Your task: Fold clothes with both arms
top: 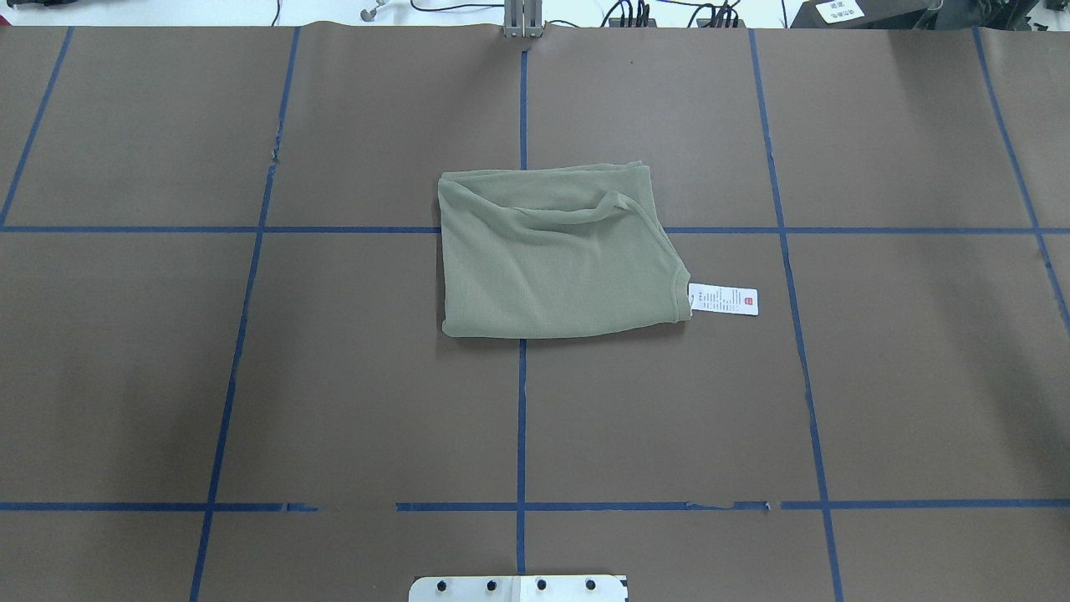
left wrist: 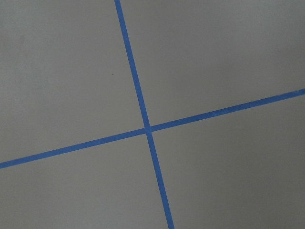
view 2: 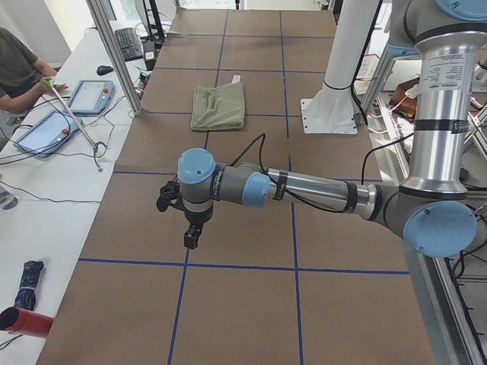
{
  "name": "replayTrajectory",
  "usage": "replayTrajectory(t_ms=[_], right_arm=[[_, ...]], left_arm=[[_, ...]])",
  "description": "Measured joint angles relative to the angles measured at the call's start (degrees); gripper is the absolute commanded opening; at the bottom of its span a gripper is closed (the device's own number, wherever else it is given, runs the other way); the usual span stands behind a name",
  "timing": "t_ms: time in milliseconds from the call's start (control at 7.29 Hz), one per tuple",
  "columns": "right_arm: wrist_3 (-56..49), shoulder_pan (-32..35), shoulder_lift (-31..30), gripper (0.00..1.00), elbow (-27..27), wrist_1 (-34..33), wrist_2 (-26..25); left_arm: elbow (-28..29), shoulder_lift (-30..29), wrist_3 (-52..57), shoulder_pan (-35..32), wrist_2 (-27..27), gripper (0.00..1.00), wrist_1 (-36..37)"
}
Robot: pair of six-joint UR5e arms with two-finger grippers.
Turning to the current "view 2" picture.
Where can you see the long metal reacher stick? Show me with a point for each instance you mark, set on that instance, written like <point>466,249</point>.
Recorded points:
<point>49,83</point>

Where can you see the olive green long-sleeve shirt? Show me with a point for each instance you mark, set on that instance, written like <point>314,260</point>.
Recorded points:
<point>218,108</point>

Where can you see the aluminium frame rack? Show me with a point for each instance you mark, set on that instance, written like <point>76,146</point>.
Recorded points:
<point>427,209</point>

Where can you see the black power adapter brick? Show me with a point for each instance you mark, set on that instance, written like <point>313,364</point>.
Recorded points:
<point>149,54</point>

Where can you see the aluminium frame post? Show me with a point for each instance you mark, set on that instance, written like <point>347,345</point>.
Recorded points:
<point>108,39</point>

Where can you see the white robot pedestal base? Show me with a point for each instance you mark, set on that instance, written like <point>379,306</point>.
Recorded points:
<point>331,111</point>

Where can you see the folded dark blue umbrella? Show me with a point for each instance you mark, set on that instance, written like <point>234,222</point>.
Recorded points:
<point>26,297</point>

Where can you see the brown leather box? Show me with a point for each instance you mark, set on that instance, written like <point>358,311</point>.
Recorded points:
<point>403,103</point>

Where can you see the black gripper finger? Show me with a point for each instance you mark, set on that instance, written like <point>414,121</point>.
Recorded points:
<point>191,236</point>

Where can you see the red cylinder tube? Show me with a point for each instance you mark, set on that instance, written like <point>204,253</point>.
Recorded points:
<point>25,322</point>

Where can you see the blue teach pendant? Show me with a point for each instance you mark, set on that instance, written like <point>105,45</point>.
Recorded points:
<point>48,135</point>
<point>90,97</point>

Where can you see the black computer mouse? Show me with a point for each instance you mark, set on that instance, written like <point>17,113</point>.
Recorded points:
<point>104,70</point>

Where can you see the upper blue teach pendant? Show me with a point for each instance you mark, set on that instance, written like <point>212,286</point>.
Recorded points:
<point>90,97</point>

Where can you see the seated person dark shirt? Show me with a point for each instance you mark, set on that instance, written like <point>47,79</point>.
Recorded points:
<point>22,75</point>

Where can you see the brown paper table mat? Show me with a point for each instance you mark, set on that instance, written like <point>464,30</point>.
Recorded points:
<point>286,284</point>

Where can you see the lower blue teach pendant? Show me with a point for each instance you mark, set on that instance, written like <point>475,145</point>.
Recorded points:
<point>48,135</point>

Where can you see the black keyboard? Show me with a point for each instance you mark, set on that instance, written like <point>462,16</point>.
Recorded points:
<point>129,44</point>

